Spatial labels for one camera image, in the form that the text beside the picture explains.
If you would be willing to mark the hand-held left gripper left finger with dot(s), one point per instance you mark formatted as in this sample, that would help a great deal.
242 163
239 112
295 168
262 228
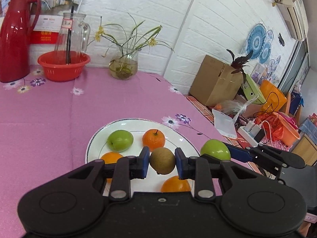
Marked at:
145 163

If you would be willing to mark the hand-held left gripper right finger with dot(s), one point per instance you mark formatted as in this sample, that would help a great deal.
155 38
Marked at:
179 164

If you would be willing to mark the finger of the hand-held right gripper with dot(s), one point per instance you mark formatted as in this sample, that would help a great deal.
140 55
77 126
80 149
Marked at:
239 153
267 169

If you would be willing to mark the brown kiwi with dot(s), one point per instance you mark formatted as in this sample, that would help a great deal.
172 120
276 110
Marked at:
162 160

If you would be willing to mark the green apple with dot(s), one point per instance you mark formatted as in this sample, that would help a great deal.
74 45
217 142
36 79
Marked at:
120 140
214 150

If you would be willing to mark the orange with stem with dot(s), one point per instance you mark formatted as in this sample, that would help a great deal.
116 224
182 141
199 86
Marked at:
153 140

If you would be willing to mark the white plate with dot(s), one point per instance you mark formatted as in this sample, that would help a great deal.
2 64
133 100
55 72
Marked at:
136 131

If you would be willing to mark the white power strip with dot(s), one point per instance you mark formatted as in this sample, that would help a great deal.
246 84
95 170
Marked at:
244 136

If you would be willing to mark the black charger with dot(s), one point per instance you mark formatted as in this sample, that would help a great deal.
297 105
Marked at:
260 136

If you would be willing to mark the white charger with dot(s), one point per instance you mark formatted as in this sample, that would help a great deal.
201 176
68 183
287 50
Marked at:
250 126
257 129

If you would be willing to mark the wooden cabinet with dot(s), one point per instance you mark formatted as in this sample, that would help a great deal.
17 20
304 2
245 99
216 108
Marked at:
305 148

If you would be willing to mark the white pouch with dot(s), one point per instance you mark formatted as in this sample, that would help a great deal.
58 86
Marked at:
223 124

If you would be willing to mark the red plastic bag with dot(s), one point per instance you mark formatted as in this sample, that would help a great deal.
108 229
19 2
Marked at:
275 129

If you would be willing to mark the orange plastic basket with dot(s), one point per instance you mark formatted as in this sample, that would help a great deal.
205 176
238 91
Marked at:
289 133

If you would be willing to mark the clear plastic bag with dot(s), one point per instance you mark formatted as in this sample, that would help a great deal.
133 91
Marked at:
232 106

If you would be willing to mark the blue denim box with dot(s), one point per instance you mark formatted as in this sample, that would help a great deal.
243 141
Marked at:
309 126

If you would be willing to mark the orange bag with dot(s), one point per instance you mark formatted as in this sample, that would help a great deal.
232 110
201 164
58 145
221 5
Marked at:
272 91

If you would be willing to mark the blue bag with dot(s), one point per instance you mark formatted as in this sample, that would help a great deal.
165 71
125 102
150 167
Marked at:
296 101

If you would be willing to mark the cardboard box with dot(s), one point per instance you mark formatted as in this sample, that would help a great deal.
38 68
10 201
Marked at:
213 81

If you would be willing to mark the dark purple plant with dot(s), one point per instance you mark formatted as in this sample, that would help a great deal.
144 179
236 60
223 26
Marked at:
239 62

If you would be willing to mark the small blue patterned fan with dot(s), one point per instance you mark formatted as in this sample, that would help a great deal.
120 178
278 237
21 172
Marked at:
265 53
271 65
269 36
278 60

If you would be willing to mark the glass vase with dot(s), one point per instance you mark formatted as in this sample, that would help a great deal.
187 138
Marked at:
123 69

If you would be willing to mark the glass window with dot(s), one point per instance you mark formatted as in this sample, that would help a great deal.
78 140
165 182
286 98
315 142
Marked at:
297 67

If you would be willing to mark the pink floral tablecloth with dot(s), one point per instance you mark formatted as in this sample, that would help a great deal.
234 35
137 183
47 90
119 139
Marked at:
49 119

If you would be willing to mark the large blue patterned fan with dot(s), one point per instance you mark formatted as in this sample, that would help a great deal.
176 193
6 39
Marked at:
256 41

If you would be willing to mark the red plastic basket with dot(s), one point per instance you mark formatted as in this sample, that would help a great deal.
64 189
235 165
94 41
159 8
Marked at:
62 72

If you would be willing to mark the green plant with yellow flowers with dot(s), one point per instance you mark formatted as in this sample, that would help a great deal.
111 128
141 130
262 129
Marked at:
99 31

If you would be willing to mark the black stirring rod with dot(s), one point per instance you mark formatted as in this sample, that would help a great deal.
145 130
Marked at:
68 42

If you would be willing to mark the glass pitcher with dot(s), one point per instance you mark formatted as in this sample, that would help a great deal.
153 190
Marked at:
78 34

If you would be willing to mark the white air conditioner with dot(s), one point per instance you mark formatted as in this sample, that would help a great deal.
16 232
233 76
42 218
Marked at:
294 12

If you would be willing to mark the red thermos jug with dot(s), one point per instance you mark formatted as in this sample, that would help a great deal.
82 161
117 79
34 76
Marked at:
14 42

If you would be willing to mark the black wall fixture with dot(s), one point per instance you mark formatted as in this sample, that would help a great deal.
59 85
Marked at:
281 39

